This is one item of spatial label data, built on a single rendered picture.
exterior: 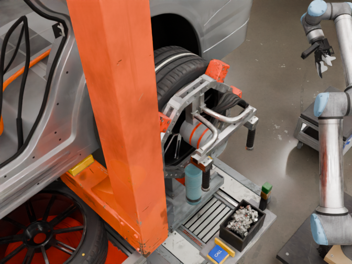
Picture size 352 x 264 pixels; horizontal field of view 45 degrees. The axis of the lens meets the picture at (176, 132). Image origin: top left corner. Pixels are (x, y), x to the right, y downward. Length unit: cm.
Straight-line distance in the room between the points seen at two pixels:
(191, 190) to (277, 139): 127
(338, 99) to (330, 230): 62
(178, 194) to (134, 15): 163
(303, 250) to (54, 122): 143
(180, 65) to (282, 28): 256
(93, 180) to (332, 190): 117
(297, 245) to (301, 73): 187
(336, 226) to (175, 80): 103
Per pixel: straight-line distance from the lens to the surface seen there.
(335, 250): 241
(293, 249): 241
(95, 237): 220
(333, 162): 215
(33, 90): 219
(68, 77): 187
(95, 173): 220
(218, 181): 275
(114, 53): 116
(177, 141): 221
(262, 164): 308
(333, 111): 214
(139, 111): 136
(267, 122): 337
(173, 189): 259
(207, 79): 196
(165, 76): 191
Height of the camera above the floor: 238
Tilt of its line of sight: 47 degrees down
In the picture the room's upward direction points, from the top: 2 degrees counter-clockwise
